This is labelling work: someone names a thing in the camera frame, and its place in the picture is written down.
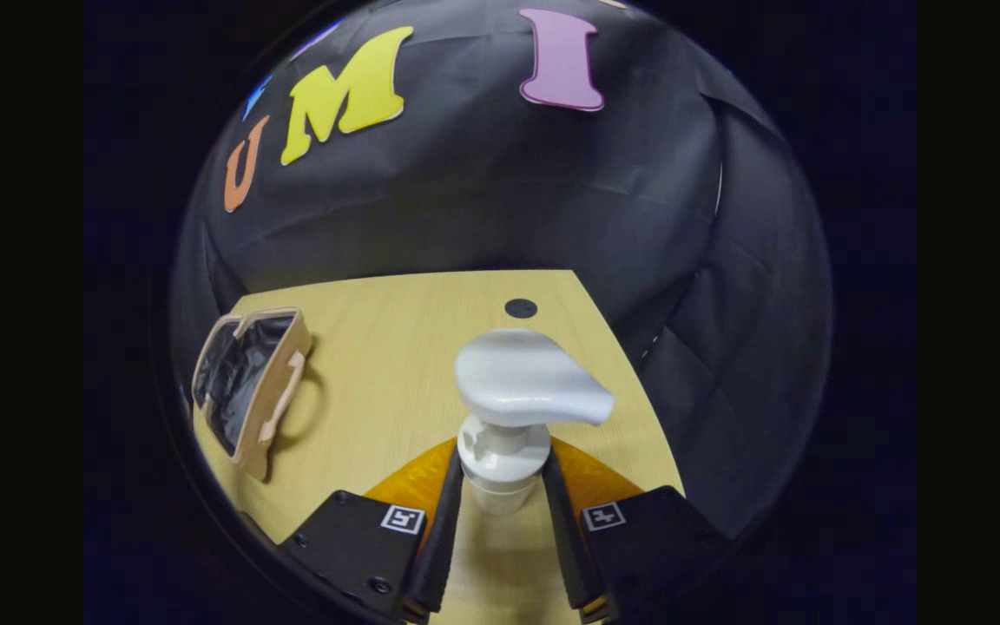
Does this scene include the beige ribbed suitcase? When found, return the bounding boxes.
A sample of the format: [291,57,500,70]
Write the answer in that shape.
[191,306,314,483]

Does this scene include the black backdrop cloth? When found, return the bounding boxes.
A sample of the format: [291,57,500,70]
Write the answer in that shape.
[168,0,834,539]

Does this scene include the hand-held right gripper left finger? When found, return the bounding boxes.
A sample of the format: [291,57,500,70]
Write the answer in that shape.
[277,437,466,622]

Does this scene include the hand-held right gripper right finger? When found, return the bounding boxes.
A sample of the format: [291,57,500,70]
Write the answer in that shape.
[540,437,734,624]

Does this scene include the white pump bottle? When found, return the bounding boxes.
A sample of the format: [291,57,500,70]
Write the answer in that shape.
[453,328,616,517]

